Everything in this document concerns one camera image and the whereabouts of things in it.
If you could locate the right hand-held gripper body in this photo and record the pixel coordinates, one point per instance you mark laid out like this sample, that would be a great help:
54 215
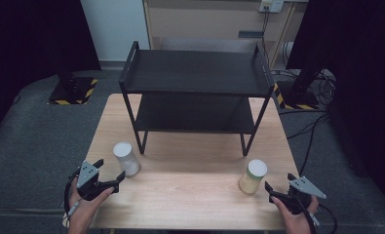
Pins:
299 198

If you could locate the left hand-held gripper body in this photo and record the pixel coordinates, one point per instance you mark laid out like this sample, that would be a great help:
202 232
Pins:
87 177

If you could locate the white powder jar white lid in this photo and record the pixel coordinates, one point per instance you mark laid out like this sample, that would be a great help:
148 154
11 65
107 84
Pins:
125 157

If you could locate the yellow powder jar green-rimmed lid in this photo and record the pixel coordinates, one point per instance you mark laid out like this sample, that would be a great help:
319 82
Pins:
253 177

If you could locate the black two-tier shelf rack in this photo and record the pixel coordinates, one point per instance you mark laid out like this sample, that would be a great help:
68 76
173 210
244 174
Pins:
196 70

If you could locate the person's right hand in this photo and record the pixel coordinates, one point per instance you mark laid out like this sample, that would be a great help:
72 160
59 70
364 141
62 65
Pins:
295 219

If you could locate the person's left hand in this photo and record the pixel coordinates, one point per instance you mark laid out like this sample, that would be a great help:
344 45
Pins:
83 209

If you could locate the black stand with striped base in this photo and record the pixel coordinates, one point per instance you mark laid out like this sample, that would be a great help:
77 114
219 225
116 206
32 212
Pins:
73 92
297 96

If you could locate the black curtain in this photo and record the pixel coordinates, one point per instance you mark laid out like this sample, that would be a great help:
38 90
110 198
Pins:
24 48
365 65

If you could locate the beige wooden cabinet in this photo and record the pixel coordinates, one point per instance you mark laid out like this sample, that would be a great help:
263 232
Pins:
206 22

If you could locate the white wall socket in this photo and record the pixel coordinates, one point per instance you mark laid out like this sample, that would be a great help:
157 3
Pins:
271 6

